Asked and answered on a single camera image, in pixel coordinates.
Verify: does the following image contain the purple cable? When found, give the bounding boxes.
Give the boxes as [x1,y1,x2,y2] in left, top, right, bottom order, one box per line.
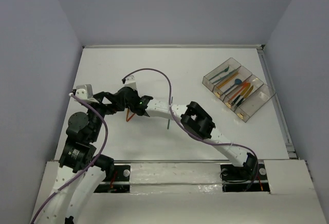
[30,95,108,222]
[122,68,259,189]

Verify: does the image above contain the orange plastic knife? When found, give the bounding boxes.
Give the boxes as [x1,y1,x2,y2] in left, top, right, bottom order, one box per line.
[230,82,250,100]

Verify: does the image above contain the yellow knife black handle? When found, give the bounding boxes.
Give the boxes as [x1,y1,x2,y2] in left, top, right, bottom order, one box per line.
[230,84,250,106]

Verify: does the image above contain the teal fork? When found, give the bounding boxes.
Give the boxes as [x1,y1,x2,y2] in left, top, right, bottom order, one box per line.
[213,70,236,84]

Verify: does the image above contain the yellow knife dark handle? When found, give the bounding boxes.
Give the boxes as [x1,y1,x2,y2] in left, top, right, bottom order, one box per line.
[233,86,254,109]

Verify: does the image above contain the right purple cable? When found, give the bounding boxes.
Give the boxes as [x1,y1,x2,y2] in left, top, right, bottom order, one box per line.
[122,68,259,189]

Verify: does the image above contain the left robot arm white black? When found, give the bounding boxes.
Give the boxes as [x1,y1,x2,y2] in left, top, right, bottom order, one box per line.
[31,88,116,223]

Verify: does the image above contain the clear four-compartment utensil organizer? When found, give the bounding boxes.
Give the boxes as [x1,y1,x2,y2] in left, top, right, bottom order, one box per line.
[202,58,275,122]

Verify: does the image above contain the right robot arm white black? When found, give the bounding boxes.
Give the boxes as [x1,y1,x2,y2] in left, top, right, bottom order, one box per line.
[111,87,258,179]

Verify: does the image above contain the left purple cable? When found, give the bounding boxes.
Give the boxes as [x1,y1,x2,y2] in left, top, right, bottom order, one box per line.
[30,95,108,222]

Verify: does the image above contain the blue spoon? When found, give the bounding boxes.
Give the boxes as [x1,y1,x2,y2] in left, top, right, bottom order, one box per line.
[223,78,242,94]

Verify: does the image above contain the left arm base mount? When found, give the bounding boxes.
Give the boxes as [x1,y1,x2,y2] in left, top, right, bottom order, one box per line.
[94,164,131,193]

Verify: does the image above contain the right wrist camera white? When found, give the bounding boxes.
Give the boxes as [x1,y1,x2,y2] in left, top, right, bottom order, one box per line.
[122,75,137,90]

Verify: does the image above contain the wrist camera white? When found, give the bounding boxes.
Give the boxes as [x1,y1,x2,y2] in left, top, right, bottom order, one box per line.
[122,75,137,90]
[71,84,93,102]

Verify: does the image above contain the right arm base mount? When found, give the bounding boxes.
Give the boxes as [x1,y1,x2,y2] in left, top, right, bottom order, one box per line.
[220,163,270,193]

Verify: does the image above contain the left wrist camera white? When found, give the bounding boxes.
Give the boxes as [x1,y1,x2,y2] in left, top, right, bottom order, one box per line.
[71,84,93,102]

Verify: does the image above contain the teal curved spoon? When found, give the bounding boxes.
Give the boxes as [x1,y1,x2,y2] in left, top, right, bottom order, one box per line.
[210,66,230,80]

